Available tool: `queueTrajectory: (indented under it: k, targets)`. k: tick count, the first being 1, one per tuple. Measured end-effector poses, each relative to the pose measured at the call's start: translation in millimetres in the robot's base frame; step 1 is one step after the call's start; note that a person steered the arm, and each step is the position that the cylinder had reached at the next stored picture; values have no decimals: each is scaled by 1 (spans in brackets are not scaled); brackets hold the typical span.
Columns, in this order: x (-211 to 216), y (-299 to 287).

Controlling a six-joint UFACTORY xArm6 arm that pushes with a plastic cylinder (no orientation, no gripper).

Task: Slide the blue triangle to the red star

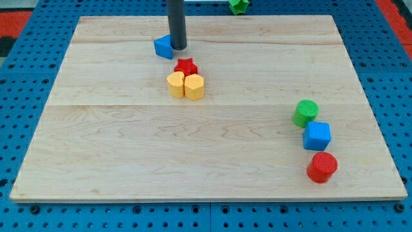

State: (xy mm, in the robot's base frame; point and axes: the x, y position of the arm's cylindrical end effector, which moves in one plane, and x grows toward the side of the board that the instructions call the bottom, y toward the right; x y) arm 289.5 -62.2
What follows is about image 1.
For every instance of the blue triangle block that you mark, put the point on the blue triangle block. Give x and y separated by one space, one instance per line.
162 47

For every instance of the red star block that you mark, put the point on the red star block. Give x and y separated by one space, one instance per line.
187 66

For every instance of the green star block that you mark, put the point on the green star block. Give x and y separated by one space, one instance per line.
238 7

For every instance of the yellow pentagon block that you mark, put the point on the yellow pentagon block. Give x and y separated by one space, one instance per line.
194 87

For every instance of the yellow heart block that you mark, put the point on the yellow heart block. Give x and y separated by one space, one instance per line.
175 84

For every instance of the wooden board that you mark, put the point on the wooden board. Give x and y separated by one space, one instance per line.
112 133

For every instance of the green cylinder block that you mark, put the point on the green cylinder block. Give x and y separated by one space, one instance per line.
306 111

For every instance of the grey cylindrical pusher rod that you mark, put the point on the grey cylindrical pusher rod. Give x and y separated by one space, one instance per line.
177 26

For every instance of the blue cube block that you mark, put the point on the blue cube block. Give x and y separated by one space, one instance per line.
316 136

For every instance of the red cylinder block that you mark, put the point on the red cylinder block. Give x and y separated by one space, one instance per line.
322 166

